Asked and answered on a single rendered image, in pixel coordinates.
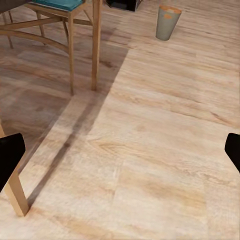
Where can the straight chair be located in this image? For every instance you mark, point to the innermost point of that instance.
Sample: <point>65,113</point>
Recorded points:
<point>56,11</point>

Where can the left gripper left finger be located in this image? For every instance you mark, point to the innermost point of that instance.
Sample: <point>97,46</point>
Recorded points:
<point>12,149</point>

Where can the breakfast table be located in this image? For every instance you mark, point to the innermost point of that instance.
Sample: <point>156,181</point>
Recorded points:
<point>13,188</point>

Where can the trash can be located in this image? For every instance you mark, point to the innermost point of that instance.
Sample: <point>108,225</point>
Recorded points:
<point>166,22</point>

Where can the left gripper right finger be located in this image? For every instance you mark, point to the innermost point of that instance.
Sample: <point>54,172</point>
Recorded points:
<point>232,148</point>

